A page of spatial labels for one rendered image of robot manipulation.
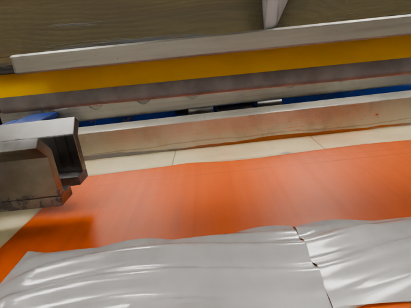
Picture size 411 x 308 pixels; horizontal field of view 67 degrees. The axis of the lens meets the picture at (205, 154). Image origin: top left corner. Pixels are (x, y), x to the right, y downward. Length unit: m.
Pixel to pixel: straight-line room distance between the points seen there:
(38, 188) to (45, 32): 0.11
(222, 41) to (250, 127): 0.21
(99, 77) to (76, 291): 0.12
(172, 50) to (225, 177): 0.15
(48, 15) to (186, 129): 0.22
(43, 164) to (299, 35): 0.18
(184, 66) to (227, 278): 0.12
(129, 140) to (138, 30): 0.22
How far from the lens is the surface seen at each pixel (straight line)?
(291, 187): 0.27
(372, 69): 0.22
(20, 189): 0.25
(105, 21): 0.20
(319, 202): 0.25
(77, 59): 0.19
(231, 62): 0.20
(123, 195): 0.29
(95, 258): 0.20
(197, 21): 0.19
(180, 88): 0.20
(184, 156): 0.36
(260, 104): 0.57
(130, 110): 0.45
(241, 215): 0.23
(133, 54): 0.18
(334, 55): 0.21
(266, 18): 0.18
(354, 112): 0.41
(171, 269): 0.18
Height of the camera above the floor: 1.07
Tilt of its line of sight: 20 degrees down
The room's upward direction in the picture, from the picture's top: 7 degrees counter-clockwise
